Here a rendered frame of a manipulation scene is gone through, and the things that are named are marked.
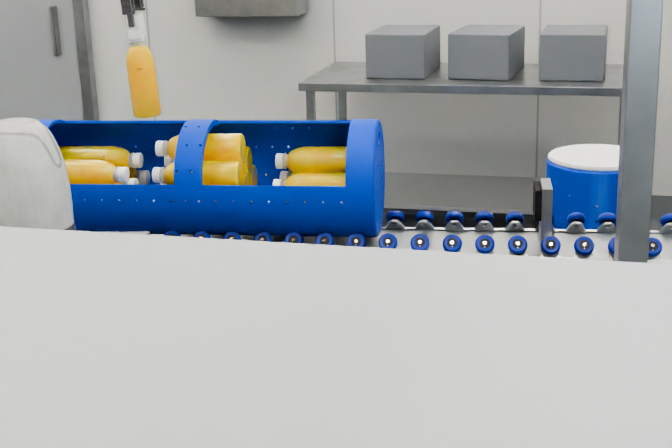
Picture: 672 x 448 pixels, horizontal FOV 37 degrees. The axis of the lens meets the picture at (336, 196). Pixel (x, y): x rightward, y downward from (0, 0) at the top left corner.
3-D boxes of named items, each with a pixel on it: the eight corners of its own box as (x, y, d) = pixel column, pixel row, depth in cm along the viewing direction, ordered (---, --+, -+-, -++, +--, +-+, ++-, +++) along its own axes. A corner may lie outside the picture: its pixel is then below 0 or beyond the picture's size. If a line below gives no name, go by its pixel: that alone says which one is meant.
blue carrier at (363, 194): (375, 256, 236) (372, 140, 226) (21, 250, 249) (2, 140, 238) (386, 210, 263) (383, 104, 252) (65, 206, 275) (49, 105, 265)
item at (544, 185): (551, 252, 239) (553, 189, 234) (533, 252, 239) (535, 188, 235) (548, 239, 248) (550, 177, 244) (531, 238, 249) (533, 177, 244)
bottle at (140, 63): (135, 111, 271) (125, 42, 266) (161, 108, 272) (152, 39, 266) (132, 117, 265) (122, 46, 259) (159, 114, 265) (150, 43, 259)
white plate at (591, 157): (672, 158, 277) (672, 162, 277) (604, 139, 301) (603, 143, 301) (593, 172, 265) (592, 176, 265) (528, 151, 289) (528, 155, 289)
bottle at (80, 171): (36, 171, 245) (110, 172, 243) (46, 154, 251) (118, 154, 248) (44, 194, 250) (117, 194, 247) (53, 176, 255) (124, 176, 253)
